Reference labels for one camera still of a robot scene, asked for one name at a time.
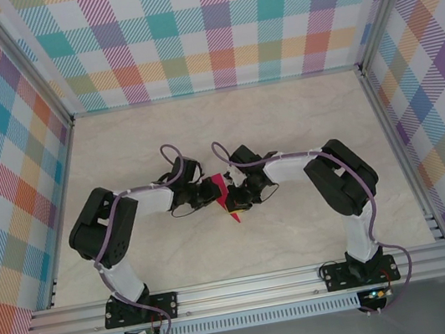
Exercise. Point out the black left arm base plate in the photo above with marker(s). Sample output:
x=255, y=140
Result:
x=166, y=305

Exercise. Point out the aluminium frame post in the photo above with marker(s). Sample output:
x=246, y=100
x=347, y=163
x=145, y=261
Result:
x=387, y=1
x=26, y=64

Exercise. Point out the small circuit board green light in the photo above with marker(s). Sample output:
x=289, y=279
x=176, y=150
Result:
x=376, y=294

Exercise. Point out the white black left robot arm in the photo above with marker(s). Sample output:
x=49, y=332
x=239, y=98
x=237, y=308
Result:
x=151, y=199

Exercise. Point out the aluminium frame rail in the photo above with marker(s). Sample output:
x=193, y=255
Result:
x=215, y=92
x=61, y=218
x=406, y=163

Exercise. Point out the wide aluminium mounting rail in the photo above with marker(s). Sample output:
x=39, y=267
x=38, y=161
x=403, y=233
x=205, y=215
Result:
x=246, y=290

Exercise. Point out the pink paper sheet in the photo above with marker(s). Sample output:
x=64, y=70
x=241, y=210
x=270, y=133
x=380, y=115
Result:
x=220, y=184

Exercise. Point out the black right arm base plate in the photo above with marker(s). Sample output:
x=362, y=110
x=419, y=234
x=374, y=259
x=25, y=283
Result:
x=335, y=276

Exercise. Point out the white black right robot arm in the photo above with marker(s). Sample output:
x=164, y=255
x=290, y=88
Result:
x=290, y=166

